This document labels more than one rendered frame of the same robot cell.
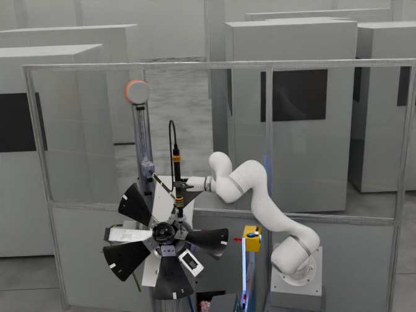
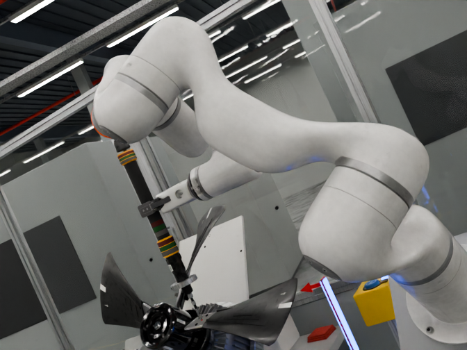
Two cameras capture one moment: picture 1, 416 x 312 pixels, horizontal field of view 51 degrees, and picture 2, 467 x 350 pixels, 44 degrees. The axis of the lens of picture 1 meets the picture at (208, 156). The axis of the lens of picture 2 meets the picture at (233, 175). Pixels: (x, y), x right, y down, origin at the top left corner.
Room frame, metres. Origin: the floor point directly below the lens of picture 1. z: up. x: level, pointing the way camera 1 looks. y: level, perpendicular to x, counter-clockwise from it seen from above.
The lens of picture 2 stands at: (0.83, -0.43, 1.47)
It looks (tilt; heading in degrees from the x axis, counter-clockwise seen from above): 1 degrees up; 15
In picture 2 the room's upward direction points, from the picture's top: 25 degrees counter-clockwise
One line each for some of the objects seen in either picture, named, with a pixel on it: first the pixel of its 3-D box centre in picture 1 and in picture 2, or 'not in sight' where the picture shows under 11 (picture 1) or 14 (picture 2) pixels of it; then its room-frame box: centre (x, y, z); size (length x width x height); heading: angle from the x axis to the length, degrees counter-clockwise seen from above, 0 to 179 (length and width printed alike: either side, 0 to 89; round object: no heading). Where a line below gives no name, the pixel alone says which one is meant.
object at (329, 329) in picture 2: not in sight; (321, 332); (2.78, 0.04, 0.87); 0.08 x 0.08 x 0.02; 66
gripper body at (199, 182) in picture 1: (197, 183); (183, 192); (2.16, 0.06, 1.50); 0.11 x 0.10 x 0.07; 78
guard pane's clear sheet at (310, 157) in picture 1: (206, 142); (259, 159); (2.89, 0.01, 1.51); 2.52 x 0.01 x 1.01; 78
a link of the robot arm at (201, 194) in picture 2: (209, 184); (203, 182); (2.15, 0.00, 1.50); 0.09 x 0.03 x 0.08; 168
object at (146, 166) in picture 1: (147, 168); (168, 239); (2.76, 0.41, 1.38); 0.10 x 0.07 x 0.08; 23
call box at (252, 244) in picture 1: (252, 239); (383, 297); (2.40, -0.25, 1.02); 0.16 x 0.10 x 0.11; 168
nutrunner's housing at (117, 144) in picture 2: (177, 184); (151, 210); (2.18, 0.17, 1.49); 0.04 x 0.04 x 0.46
